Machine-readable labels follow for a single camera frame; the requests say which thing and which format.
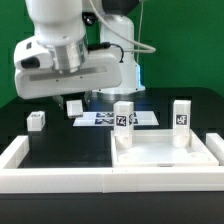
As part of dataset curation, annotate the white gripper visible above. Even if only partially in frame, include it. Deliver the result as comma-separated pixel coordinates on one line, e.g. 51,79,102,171
14,46,122,109

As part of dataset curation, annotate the white U-shaped fence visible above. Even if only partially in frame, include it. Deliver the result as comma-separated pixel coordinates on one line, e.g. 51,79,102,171
0,136,224,194

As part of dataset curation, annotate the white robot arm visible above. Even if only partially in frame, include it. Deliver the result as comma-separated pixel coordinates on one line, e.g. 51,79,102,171
14,0,155,100

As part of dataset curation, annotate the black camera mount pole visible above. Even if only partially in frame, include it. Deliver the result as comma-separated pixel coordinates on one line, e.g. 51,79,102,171
82,12,98,26

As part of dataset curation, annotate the white square table top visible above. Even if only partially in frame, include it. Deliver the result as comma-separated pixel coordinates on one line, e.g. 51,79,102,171
111,129,220,167

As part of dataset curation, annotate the white sheet with tags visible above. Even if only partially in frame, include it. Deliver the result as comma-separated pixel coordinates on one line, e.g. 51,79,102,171
73,111,159,127

